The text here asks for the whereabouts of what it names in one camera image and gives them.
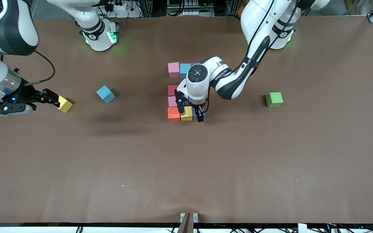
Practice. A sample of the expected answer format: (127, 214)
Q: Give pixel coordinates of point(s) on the blue foam cube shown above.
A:
(184, 69)
(105, 94)

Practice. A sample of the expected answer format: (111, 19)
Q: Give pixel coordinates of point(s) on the white electrical device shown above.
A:
(186, 13)

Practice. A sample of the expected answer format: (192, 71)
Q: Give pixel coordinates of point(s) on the white power strip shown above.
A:
(120, 7)

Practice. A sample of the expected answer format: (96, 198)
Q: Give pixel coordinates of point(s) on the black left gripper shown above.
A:
(200, 114)

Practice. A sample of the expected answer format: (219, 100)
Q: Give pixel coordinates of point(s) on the brown table cover sheet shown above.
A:
(186, 181)

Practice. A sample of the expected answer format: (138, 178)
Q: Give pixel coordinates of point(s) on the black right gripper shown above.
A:
(28, 94)

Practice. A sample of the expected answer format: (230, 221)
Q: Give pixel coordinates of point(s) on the red foam cube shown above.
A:
(172, 90)

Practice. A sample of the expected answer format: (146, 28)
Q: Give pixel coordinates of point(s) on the yellow foam cube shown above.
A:
(188, 115)
(65, 104)

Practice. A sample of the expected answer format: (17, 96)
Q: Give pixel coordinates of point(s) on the pink foam cube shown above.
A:
(172, 101)
(173, 70)

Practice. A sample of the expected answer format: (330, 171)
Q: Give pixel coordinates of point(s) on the green foam cube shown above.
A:
(274, 99)

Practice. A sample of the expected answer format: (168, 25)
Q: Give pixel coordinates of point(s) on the orange foam cube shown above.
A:
(173, 114)

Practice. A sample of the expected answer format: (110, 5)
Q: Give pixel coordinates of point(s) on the purple foam cube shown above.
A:
(194, 64)
(194, 116)

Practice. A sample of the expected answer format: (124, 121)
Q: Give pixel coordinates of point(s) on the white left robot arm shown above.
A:
(197, 74)

